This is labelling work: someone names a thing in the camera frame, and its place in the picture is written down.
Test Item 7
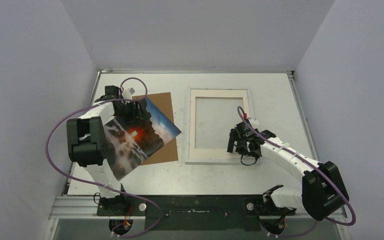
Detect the purple cable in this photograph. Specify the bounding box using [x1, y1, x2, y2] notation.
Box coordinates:
[44, 77, 164, 239]
[236, 105, 357, 239]

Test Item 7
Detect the white picture frame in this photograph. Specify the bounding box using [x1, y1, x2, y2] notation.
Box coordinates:
[184, 87, 256, 166]

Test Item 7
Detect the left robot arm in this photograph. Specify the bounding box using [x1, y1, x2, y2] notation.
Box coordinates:
[66, 85, 151, 216]

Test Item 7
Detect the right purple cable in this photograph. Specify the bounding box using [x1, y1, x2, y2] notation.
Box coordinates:
[236, 105, 357, 239]

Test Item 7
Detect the landscape photo print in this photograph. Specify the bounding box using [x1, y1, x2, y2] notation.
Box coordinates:
[103, 97, 181, 181]

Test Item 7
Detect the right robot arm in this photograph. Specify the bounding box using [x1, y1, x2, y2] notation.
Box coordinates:
[227, 122, 350, 221]

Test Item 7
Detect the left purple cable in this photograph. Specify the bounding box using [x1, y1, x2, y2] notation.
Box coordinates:
[44, 77, 164, 239]

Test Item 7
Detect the brown cardboard backing board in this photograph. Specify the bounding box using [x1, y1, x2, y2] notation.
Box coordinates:
[129, 92, 181, 166]

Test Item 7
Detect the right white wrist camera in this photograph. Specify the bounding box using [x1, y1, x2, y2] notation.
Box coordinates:
[246, 117, 260, 128]

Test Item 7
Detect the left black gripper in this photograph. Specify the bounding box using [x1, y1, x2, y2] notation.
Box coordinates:
[115, 99, 148, 126]

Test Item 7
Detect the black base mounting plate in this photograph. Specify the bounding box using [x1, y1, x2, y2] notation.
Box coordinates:
[96, 194, 296, 235]

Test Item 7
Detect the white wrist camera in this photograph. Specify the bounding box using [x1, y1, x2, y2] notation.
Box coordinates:
[246, 117, 260, 128]
[121, 87, 136, 100]

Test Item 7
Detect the aluminium rail front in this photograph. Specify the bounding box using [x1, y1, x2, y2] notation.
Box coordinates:
[49, 195, 351, 221]

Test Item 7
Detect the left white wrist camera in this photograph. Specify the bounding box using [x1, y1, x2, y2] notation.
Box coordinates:
[121, 87, 136, 100]

